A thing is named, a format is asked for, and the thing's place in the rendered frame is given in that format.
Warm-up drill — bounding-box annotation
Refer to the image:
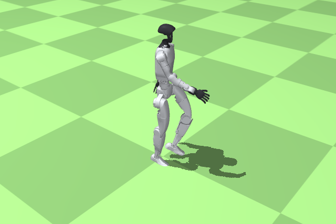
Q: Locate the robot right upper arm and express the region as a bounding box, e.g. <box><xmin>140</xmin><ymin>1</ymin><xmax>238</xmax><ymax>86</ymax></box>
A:
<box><xmin>156</xmin><ymin>51</ymin><xmax>177</xmax><ymax>81</ymax></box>

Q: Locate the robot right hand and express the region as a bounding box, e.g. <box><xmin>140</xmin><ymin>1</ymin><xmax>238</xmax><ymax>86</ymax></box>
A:
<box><xmin>188</xmin><ymin>87</ymin><xmax>210</xmax><ymax>103</ymax></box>

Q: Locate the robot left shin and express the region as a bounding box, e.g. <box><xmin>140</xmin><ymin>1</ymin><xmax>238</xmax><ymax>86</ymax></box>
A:
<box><xmin>172</xmin><ymin>119</ymin><xmax>193</xmax><ymax>148</ymax></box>

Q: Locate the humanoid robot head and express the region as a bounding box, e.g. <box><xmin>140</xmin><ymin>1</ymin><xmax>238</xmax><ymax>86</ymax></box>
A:
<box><xmin>158</xmin><ymin>24</ymin><xmax>175</xmax><ymax>48</ymax></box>

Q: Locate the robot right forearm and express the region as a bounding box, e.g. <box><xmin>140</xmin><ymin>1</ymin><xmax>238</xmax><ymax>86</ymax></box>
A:
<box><xmin>169</xmin><ymin>75</ymin><xmax>195</xmax><ymax>93</ymax></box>

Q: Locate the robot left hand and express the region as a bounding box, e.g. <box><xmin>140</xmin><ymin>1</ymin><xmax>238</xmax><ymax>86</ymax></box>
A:
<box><xmin>153</xmin><ymin>80</ymin><xmax>159</xmax><ymax>94</ymax></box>

